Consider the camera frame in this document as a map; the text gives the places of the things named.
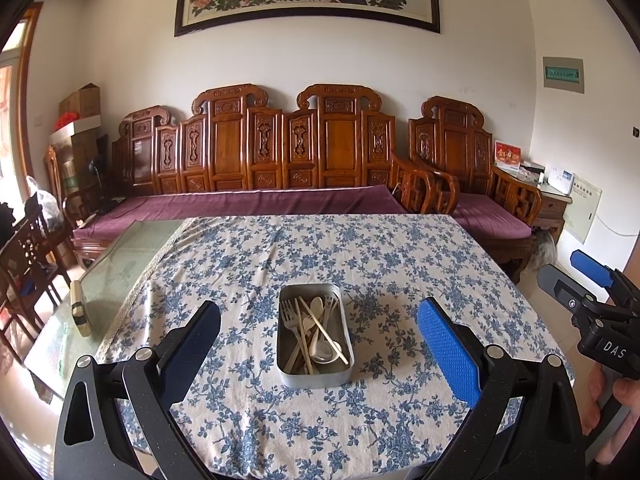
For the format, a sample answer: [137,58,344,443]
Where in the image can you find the clear plastic bag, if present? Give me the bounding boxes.
[26,176,63,231]

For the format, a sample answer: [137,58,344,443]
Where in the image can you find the grey furry object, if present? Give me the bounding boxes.
[530,230,558,268]

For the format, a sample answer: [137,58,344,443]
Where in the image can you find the wooden side table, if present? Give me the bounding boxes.
[535,180,573,246]

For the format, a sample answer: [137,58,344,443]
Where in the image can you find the blue floral tablecloth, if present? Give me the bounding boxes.
[95,215,576,471]

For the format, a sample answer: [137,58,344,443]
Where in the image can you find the cardboard boxes on cabinet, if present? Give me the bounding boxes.
[48,114,102,146]

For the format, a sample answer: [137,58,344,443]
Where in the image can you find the purple armchair cushion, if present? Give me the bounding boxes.
[452,192,533,240]

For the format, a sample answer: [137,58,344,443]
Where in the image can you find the carved wooden sofa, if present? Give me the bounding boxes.
[70,84,436,261]

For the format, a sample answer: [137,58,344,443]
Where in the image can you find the long purple sofa cushion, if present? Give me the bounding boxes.
[72,184,408,241]

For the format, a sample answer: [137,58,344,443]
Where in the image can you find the grey wall electrical panel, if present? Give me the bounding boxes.
[542,57,585,94]

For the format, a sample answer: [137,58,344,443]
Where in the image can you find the dark wooden dining chair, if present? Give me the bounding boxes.
[0,205,71,361]

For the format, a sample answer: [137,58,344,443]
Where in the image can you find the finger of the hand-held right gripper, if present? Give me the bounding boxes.
[537,263,608,328]
[570,250,640,307]

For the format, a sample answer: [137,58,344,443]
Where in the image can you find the carved wooden armchair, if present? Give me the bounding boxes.
[395,96,543,281]

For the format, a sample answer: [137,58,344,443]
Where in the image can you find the rectangular metal tin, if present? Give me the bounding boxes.
[276,283,356,388]

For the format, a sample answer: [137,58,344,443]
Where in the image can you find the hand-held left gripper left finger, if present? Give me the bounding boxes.
[52,300,222,480]

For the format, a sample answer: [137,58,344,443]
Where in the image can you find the person's right hand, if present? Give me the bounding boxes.
[586,366,640,466]

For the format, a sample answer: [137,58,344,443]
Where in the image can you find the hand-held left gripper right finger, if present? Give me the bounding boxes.
[416,297,586,480]

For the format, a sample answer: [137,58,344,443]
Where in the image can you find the white spoon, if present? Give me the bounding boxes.
[302,297,325,348]
[311,339,335,365]

